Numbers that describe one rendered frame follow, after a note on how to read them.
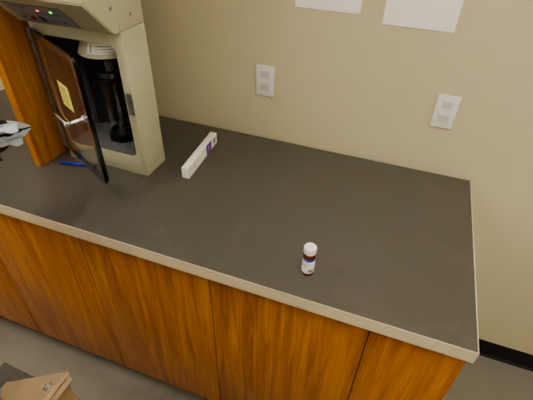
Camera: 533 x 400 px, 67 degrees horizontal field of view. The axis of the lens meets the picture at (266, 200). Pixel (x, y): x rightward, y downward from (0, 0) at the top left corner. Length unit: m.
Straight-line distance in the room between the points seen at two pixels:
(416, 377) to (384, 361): 0.09
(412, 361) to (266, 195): 0.63
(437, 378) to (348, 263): 0.36
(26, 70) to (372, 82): 1.11
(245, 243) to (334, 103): 0.64
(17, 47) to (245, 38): 0.71
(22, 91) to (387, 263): 1.22
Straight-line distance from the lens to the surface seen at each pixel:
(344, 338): 1.15
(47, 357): 2.23
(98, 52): 1.34
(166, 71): 1.74
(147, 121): 1.37
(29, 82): 1.53
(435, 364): 1.16
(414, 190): 1.44
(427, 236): 1.27
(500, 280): 1.92
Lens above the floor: 1.75
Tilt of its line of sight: 39 degrees down
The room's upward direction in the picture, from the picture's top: 2 degrees clockwise
